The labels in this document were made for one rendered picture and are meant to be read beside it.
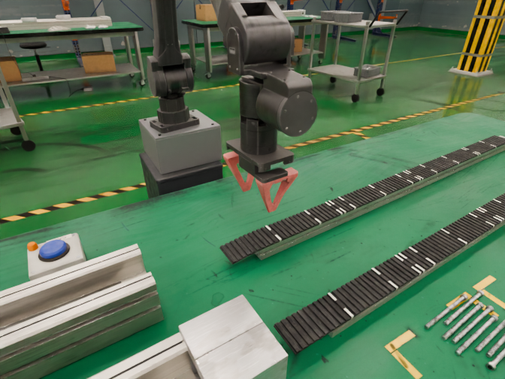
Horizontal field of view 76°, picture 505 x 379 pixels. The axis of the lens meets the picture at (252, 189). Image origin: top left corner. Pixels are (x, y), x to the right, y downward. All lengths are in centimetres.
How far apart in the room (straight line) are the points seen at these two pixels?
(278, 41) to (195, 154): 55
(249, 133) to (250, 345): 28
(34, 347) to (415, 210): 75
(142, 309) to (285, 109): 34
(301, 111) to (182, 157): 57
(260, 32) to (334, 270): 42
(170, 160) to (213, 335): 60
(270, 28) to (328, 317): 40
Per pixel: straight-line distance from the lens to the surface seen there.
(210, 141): 95
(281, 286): 59
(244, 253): 60
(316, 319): 51
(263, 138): 48
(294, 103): 40
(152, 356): 43
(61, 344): 53
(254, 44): 44
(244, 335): 42
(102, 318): 51
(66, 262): 62
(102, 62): 523
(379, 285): 58
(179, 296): 59
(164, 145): 90
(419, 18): 1357
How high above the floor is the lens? 122
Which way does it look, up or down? 32 degrees down
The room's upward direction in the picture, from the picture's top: straight up
